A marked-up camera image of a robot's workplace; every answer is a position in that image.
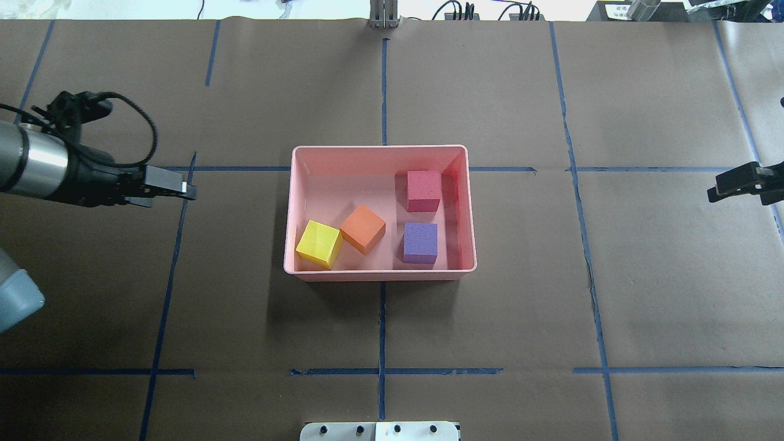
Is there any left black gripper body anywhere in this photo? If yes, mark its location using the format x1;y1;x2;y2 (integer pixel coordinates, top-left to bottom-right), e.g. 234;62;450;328
31;91;148;208

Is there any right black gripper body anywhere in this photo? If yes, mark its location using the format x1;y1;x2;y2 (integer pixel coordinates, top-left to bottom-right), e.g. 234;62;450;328
758;165;783;206

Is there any yellow foam block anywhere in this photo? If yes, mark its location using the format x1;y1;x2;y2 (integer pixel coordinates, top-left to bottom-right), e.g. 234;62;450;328
296;220;344;270

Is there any orange foam block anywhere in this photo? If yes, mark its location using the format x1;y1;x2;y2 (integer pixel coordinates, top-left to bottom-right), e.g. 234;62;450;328
339;204;386;255

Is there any pink foam block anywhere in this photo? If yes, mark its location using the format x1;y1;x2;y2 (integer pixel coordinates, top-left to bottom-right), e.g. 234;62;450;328
406;170;442;213

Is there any purple foam block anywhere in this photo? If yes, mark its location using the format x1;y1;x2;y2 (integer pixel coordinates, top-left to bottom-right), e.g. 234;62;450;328
402;222;439;265

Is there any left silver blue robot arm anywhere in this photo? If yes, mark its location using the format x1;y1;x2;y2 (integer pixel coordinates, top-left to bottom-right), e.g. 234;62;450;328
2;91;198;208

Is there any pink plastic bin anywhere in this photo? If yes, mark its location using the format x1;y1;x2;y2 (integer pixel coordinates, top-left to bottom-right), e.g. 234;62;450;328
283;145;478;282

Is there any black box under cup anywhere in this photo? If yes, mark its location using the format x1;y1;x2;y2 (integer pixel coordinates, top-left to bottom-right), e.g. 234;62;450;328
585;1;723;23

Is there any white pillar with base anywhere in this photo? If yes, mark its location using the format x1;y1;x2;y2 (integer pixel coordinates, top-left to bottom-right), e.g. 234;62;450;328
299;421;462;440

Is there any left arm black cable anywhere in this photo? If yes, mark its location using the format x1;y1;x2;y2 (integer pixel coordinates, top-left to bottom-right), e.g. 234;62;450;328
0;91;159;170

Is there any aluminium frame post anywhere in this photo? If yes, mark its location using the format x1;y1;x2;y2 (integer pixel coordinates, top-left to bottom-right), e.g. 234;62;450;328
369;0;401;29

